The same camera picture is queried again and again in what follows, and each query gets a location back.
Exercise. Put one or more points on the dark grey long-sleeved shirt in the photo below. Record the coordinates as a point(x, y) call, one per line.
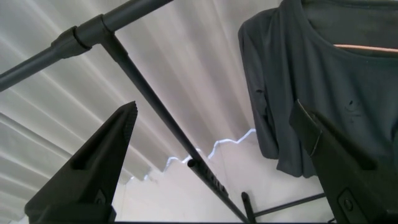
point(311, 93)

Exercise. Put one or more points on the pink clothes hanger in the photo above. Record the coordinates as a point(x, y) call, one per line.
point(367, 48)

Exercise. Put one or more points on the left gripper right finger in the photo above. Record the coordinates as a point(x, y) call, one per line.
point(342, 180)

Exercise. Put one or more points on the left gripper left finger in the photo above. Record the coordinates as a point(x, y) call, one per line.
point(93, 180)

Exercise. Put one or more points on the black clothes rack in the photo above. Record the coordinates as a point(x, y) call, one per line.
point(90, 31)

